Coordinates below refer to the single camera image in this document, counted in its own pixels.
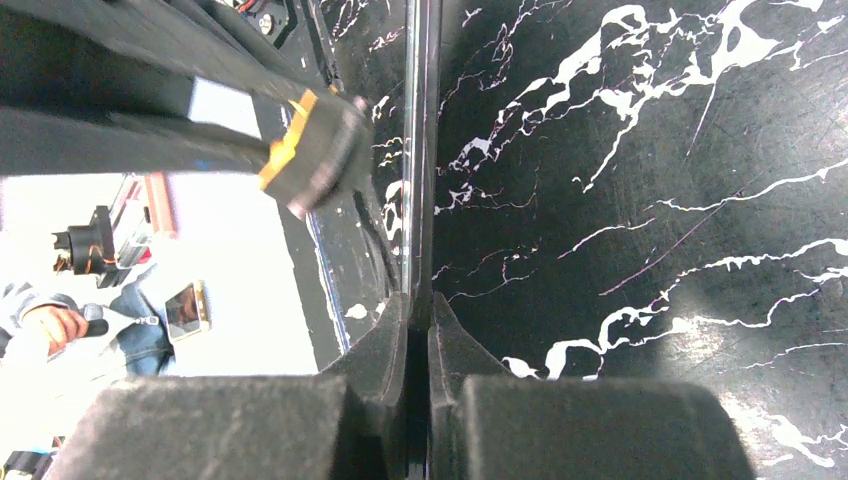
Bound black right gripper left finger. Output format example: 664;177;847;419
47;294;407;479

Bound red clamp tool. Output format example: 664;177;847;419
109;172;177;250

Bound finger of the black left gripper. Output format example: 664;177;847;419
1;1;318;102
1;106;269;176

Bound person in jeans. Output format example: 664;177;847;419
1;265;189;392

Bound gold smartphone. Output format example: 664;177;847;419
165;281;211;343

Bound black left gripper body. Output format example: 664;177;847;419
1;7;194;116

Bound black motor with wires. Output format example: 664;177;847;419
53;205;129;289

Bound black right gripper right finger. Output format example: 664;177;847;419
427;295;754;479

